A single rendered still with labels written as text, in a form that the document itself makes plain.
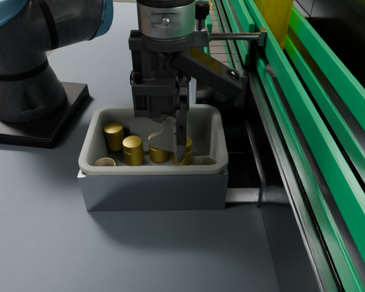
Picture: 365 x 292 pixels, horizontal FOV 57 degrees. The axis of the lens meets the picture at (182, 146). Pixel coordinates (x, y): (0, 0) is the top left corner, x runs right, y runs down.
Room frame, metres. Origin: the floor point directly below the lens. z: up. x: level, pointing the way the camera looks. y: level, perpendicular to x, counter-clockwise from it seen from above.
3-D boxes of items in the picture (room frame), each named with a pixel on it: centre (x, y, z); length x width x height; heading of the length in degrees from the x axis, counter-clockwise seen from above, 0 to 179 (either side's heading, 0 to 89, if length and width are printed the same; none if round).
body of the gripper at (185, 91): (0.45, 0.03, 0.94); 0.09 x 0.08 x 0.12; 91
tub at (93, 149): (0.43, 0.04, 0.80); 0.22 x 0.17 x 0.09; 91
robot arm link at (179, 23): (0.44, 0.02, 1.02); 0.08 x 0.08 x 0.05
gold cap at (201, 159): (0.39, -0.04, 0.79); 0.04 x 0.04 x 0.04
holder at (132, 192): (0.43, 0.02, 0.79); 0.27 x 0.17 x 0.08; 91
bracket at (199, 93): (0.55, -0.07, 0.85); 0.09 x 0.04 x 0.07; 91
